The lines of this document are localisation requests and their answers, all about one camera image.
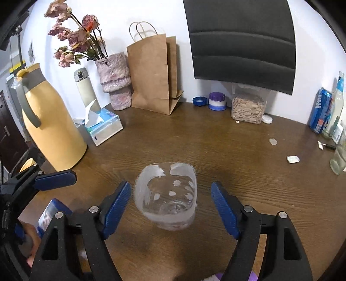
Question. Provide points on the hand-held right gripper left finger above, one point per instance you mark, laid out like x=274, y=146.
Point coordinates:
x=117, y=208

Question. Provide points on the glass bottle blue cap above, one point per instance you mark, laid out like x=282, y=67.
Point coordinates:
x=335, y=108

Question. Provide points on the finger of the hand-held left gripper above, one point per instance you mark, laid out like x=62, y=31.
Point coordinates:
x=52, y=216
x=55, y=179

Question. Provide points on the person's left hand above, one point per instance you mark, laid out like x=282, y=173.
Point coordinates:
x=30, y=235

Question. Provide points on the clear jar of seeds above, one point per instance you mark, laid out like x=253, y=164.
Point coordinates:
x=248, y=108

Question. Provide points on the white round cap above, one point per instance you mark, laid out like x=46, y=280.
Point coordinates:
x=267, y=119

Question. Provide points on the tissue box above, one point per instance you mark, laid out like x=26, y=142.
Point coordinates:
x=104, y=127

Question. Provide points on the black padded panel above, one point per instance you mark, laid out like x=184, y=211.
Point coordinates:
x=240, y=43

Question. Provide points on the silver coin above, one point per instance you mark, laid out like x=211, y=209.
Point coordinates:
x=273, y=141

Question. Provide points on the purple lid white jar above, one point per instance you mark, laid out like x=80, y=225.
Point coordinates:
x=217, y=101

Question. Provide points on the white paper scrap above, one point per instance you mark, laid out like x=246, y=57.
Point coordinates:
x=293, y=159

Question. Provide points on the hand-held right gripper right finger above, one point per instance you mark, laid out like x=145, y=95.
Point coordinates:
x=224, y=210

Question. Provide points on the blue drink can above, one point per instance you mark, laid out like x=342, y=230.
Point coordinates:
x=321, y=110

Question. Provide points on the dried pink flowers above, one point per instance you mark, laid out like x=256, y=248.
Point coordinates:
x=77, y=35

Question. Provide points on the white packet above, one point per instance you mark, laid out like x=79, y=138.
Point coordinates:
x=79, y=123

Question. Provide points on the blue lid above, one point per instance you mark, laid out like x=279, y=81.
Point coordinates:
x=200, y=101

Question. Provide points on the clear glass cup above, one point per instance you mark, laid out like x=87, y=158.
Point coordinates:
x=165, y=197

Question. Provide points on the brown paper bag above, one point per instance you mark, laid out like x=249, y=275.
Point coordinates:
x=152, y=73

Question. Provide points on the clear glass bottle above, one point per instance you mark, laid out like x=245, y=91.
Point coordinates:
x=339, y=158

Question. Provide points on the pale green thermos bottle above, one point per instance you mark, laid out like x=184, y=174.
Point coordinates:
x=86, y=90

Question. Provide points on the fuzzy pink vase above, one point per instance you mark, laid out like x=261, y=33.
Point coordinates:
x=115, y=81

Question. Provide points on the yellow thermos jug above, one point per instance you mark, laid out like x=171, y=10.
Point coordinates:
x=51, y=127

